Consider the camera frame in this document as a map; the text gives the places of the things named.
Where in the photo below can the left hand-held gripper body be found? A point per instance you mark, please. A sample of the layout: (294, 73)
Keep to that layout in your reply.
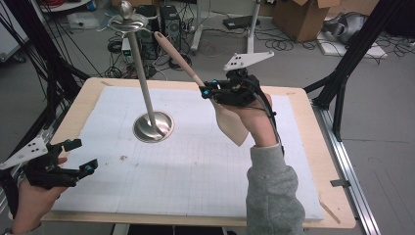
(45, 173)

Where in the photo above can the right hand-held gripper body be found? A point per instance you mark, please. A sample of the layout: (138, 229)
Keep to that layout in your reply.
(238, 93)

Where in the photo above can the beige spatula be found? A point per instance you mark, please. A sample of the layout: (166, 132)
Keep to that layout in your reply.
(176, 54)

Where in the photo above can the metal utensil stand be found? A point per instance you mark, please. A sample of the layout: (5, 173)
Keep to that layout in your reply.
(140, 65)

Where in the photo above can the person's left hand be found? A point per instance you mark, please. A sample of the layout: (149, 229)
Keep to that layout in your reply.
(32, 204)

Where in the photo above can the person's right hand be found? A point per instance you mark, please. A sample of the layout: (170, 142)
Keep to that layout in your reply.
(257, 124)

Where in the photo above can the white stand leg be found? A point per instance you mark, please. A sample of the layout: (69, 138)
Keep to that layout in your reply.
(196, 36)
(251, 36)

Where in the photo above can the black flat device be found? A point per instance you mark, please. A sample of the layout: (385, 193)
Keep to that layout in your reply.
(239, 22)

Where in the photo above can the black computer tower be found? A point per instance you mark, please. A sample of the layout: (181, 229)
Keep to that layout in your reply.
(148, 39)
(170, 23)

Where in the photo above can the white grid mat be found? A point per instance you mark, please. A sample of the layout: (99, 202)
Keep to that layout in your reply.
(182, 169)

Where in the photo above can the small white power unit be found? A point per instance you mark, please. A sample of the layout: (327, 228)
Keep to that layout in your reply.
(126, 50)

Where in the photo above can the cardboard box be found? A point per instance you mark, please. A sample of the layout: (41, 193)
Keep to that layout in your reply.
(300, 19)

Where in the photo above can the clear plastic bag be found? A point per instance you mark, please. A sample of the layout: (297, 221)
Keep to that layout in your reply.
(83, 20)

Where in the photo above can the grey bag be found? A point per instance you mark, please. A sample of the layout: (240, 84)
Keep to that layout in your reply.
(349, 27)

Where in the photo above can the metal clip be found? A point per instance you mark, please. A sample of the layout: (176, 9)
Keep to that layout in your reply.
(341, 183)

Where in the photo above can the white board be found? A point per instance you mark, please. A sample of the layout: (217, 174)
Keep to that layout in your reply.
(368, 50)

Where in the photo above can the round white table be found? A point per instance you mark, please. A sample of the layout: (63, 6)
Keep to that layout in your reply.
(65, 6)

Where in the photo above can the black frame struts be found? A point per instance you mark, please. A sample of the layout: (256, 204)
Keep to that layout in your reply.
(355, 49)
(55, 75)

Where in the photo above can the aluminium rail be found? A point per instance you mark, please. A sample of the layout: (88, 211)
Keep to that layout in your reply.
(352, 169)

